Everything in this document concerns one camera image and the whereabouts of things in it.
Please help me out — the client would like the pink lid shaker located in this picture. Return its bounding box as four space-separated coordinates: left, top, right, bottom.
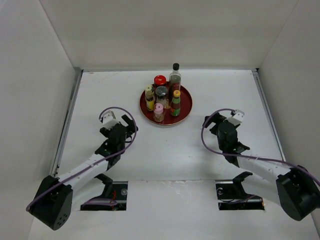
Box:
153 103 165 123

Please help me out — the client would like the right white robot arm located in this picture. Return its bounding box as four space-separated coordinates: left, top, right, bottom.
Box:
202 109 320 221

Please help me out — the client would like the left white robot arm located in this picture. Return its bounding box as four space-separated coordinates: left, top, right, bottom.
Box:
26 114 138 231

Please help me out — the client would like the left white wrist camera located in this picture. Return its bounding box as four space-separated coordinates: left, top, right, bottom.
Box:
100 110 120 130

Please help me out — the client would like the tall dark sauce bottle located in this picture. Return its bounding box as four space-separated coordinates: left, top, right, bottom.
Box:
169 63 182 99

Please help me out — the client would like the small brown yellow bottle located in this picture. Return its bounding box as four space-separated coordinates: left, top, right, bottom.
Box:
145 90 154 112

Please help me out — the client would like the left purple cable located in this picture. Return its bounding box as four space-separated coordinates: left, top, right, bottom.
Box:
25 106 138 213

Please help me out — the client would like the red round tray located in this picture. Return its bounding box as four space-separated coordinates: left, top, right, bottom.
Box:
139 86 193 126

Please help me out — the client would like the green label chili bottle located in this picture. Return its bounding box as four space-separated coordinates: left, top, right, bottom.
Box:
170 90 181 117

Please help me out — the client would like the yellow lid shaker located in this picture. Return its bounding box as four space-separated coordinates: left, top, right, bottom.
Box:
144 84 155 95

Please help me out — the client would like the black lid spice jar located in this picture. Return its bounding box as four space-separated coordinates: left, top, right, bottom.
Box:
155 86 168 109

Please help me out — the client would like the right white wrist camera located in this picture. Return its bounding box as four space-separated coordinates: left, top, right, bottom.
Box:
228 109 245 126

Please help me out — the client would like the red lid sauce jar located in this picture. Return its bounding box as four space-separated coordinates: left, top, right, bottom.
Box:
153 75 167 88

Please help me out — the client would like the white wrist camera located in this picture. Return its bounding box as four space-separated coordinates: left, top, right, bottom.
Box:
100 110 120 130
228 109 245 126

